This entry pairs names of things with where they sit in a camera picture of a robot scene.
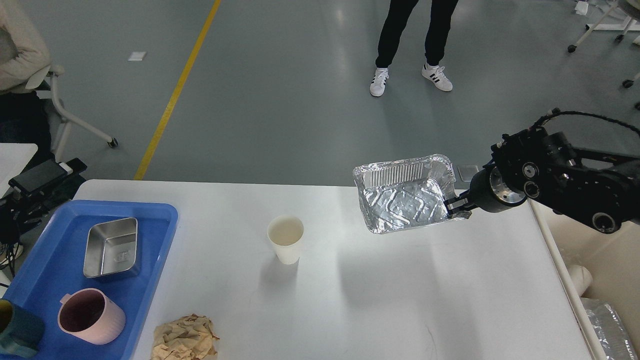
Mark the aluminium foil tray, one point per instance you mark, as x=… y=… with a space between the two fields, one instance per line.
x=407 y=193

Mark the blue plastic tray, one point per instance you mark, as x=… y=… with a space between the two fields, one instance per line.
x=54 y=268

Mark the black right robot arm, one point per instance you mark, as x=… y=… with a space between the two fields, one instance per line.
x=597 y=189

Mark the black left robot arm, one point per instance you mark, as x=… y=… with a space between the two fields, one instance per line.
x=22 y=211

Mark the stainless steel rectangular container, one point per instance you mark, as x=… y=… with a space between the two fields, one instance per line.
x=113 y=251

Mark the white rolling chair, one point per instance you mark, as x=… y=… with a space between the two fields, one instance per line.
x=46 y=79

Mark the white paper cup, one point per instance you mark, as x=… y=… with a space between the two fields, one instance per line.
x=285 y=233

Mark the white cup in bin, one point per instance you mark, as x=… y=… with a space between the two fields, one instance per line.
x=580 y=277

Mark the foil tray in bin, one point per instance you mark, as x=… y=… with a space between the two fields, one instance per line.
x=610 y=330

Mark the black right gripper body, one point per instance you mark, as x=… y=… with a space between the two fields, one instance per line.
x=489 y=192

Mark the white side table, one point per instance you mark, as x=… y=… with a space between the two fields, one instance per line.
x=14 y=157

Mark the clear floor plate right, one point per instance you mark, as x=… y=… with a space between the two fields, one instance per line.
x=466 y=172

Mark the white paper by rack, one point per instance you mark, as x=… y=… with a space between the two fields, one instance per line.
x=581 y=7

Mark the crumpled brown paper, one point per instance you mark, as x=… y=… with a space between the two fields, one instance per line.
x=190 y=337

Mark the pink mug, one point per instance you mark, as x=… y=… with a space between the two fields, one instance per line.
x=88 y=314

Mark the person in beige sweater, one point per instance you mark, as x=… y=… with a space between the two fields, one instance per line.
x=23 y=52

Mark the black phone on mount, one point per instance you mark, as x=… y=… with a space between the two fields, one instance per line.
x=44 y=177

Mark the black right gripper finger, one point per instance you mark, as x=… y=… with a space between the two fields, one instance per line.
x=459 y=202
x=459 y=211

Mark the beige plastic bin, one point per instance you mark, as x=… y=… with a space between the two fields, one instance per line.
x=612 y=260

